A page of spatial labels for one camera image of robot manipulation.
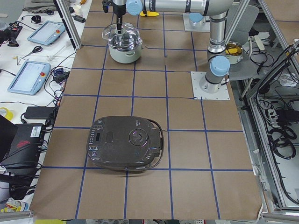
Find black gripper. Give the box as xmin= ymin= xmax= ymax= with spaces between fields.
xmin=102 ymin=0 xmax=122 ymax=34

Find glass pot lid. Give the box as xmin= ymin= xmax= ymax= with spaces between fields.
xmin=101 ymin=22 xmax=142 ymax=47

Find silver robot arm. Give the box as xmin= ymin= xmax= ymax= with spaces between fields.
xmin=102 ymin=0 xmax=233 ymax=94

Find pale green cooking pot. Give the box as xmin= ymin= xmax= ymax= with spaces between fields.
xmin=108 ymin=30 xmax=143 ymax=64

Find teach pendant far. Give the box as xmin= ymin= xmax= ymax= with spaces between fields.
xmin=27 ymin=21 xmax=65 ymax=45

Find teach pendant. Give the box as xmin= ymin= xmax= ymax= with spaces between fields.
xmin=27 ymin=21 xmax=65 ymax=45
xmin=7 ymin=60 xmax=51 ymax=95

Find black scissors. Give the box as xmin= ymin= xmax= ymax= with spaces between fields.
xmin=24 ymin=46 xmax=43 ymax=58

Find teach pendant near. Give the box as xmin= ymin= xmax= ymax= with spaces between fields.
xmin=7 ymin=60 xmax=51 ymax=95

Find steel bowl with yellow items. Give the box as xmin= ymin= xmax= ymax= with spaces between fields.
xmin=225 ymin=42 xmax=243 ymax=65

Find black rice cooker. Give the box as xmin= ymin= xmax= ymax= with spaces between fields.
xmin=86 ymin=116 xmax=164 ymax=171

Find black power adapter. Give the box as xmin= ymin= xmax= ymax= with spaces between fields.
xmin=21 ymin=106 xmax=55 ymax=123

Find grey office chair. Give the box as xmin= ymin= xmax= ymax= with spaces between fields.
xmin=225 ymin=4 xmax=263 ymax=81

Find yellow tape roll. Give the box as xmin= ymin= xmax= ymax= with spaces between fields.
xmin=0 ymin=107 xmax=14 ymax=121

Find black computer box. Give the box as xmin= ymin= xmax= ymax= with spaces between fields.
xmin=1 ymin=123 xmax=46 ymax=169

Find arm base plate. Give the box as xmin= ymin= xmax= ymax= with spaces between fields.
xmin=183 ymin=13 xmax=210 ymax=32
xmin=191 ymin=71 xmax=230 ymax=100

